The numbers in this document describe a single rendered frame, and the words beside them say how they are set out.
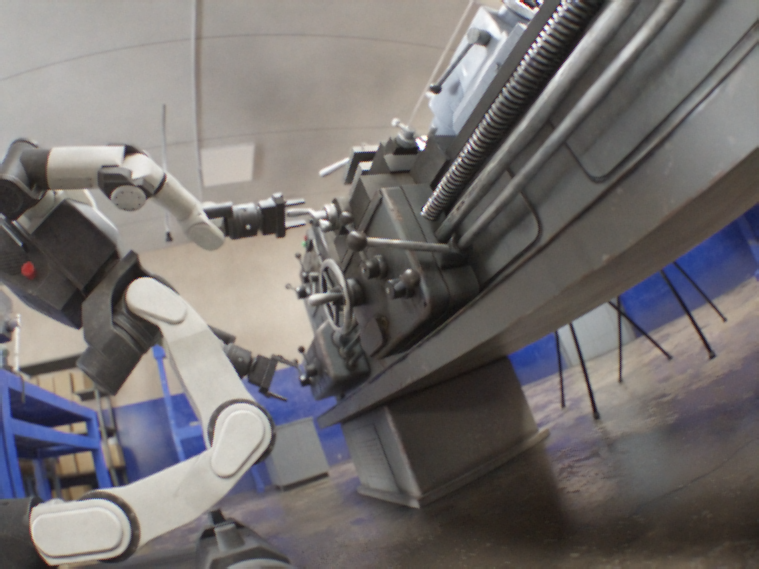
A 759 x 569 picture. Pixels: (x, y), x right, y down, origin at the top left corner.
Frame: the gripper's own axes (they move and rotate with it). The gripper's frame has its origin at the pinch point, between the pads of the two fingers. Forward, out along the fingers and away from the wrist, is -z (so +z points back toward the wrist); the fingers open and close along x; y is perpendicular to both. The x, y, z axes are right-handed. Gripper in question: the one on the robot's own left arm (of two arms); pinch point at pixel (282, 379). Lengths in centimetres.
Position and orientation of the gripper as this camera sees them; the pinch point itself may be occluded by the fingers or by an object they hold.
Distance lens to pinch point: 112.0
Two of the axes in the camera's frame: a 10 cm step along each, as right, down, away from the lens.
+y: -4.1, 3.9, 8.2
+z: -8.8, -3.9, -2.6
